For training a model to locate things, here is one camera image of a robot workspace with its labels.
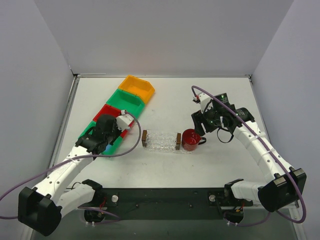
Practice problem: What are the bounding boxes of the blue toothpaste box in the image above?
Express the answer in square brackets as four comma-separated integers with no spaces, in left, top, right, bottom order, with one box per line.
[103,144,112,155]

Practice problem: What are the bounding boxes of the red cup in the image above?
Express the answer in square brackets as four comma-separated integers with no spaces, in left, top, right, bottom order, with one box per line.
[181,128,207,152]

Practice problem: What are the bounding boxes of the clear glass tray wooden handles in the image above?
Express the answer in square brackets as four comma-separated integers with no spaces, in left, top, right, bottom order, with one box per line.
[141,129,191,154]

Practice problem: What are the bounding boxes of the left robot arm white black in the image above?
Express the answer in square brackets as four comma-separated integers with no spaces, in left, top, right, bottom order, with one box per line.
[17,111,132,236]

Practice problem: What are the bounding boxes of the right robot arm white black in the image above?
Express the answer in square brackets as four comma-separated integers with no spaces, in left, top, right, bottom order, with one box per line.
[191,92,307,213]

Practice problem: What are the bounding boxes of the green plastic bin lower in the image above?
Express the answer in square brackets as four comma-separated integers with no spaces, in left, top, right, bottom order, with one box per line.
[78,121,123,155]

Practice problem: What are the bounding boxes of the green plastic bin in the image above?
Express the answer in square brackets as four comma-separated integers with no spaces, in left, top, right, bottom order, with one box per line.
[78,121,123,155]
[106,89,145,118]

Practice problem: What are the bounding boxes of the red plastic bin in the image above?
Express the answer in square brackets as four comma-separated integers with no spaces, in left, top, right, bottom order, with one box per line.
[93,104,134,139]

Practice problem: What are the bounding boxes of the green plastic bin upper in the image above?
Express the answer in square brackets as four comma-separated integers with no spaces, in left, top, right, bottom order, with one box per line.
[106,89,145,118]

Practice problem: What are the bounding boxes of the yellow plastic bin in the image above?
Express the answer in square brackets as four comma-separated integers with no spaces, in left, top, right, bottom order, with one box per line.
[118,75,155,104]

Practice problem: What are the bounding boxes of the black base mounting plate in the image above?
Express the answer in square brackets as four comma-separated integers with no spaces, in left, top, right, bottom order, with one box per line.
[83,187,253,223]

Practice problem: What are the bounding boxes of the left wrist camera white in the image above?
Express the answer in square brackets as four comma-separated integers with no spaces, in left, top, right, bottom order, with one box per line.
[116,110,134,132]

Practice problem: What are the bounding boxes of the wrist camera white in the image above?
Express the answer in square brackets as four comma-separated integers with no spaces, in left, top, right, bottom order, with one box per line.
[193,92,213,114]
[116,110,134,132]

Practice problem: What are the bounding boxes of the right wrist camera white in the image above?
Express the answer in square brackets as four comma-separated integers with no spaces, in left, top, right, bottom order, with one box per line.
[193,92,213,114]

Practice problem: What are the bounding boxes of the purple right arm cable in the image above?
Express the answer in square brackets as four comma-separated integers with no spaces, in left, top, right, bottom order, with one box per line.
[191,85,308,227]

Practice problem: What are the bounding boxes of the aluminium frame rail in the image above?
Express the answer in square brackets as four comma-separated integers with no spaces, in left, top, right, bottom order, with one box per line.
[29,187,300,213]

